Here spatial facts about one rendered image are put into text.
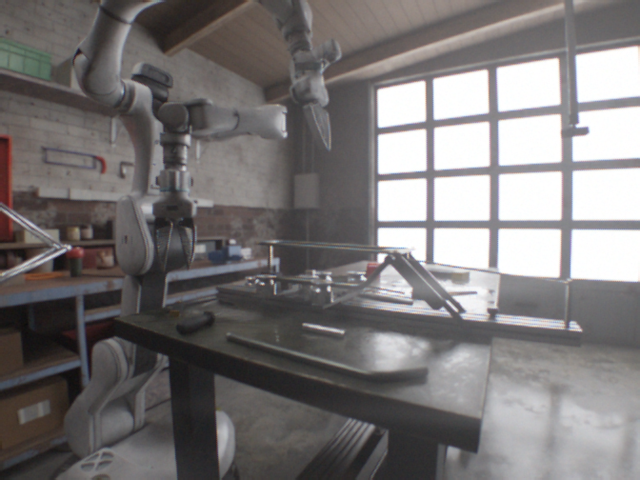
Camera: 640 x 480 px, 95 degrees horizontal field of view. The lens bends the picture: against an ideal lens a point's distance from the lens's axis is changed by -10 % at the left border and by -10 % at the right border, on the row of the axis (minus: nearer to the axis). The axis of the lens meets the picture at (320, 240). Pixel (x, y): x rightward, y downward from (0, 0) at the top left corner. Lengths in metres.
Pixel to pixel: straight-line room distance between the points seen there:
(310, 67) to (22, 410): 1.87
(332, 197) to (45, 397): 3.34
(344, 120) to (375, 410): 3.97
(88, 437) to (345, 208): 3.36
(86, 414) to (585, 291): 3.82
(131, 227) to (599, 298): 3.75
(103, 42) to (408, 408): 0.99
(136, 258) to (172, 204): 0.27
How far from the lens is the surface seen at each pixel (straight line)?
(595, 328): 3.95
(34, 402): 2.05
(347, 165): 4.11
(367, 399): 0.47
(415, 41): 3.61
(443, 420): 0.45
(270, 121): 1.00
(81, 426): 1.55
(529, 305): 3.79
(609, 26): 4.20
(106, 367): 1.29
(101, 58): 1.01
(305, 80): 0.81
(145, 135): 1.12
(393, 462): 0.63
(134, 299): 1.17
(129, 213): 1.09
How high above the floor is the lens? 1.09
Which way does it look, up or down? 2 degrees down
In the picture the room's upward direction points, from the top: straight up
